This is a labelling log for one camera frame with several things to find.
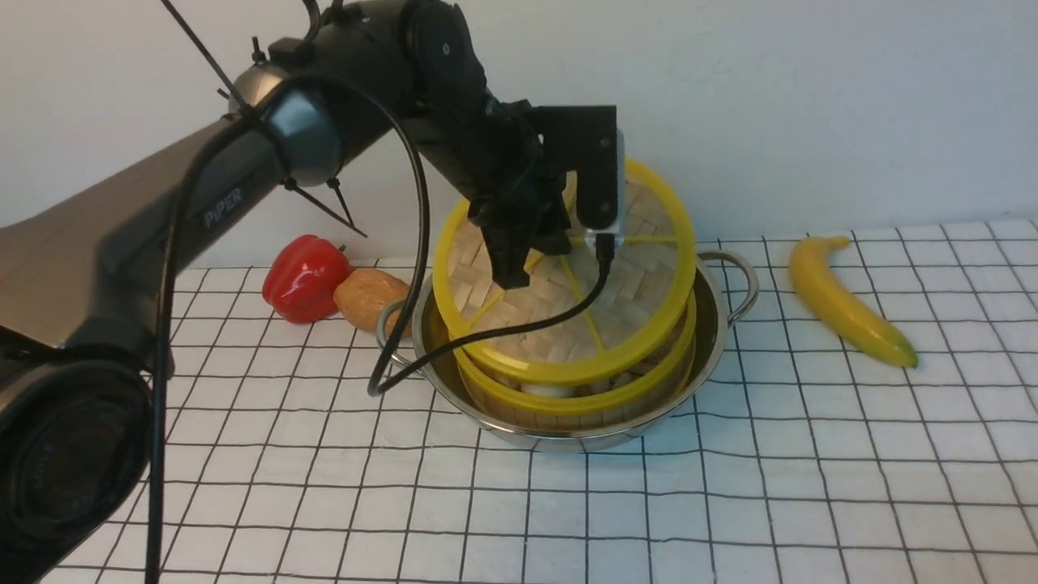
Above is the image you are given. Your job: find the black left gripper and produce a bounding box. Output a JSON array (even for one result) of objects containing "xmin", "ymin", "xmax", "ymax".
[{"xmin": 430, "ymin": 98, "xmax": 572, "ymax": 290}]

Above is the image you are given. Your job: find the yellow woven steamer lid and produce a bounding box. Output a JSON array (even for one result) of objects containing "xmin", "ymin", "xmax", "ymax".
[{"xmin": 431, "ymin": 158, "xmax": 696, "ymax": 385}]

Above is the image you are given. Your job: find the yellow-rimmed bamboo steamer basket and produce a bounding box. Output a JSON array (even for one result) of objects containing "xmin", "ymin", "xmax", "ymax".
[{"xmin": 457, "ymin": 294, "xmax": 696, "ymax": 430}]

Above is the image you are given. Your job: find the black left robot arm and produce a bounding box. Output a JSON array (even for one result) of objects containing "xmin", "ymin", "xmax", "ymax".
[{"xmin": 2, "ymin": 1, "xmax": 568, "ymax": 583}]

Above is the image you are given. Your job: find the stainless steel pot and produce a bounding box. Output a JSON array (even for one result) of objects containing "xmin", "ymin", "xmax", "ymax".
[{"xmin": 415, "ymin": 249, "xmax": 761, "ymax": 453}]

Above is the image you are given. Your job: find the brown potato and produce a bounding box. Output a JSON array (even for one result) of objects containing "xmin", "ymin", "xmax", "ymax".
[{"xmin": 332, "ymin": 268, "xmax": 410, "ymax": 335}]

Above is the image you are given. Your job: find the red bell pepper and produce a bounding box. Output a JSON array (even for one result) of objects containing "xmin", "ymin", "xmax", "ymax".
[{"xmin": 262, "ymin": 235, "xmax": 354, "ymax": 324}]

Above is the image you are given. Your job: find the yellow banana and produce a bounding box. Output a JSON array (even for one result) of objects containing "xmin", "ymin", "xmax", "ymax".
[{"xmin": 788, "ymin": 237, "xmax": 920, "ymax": 369}]

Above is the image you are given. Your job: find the white checkered tablecloth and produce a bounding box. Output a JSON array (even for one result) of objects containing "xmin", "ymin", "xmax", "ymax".
[{"xmin": 161, "ymin": 219, "xmax": 1037, "ymax": 583}]

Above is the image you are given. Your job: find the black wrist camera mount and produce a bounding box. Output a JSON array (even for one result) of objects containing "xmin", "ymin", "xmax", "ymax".
[{"xmin": 529, "ymin": 105, "xmax": 625, "ymax": 245}]

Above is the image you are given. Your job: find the black cable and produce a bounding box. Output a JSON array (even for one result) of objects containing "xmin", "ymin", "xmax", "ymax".
[{"xmin": 146, "ymin": 73, "xmax": 617, "ymax": 584}]

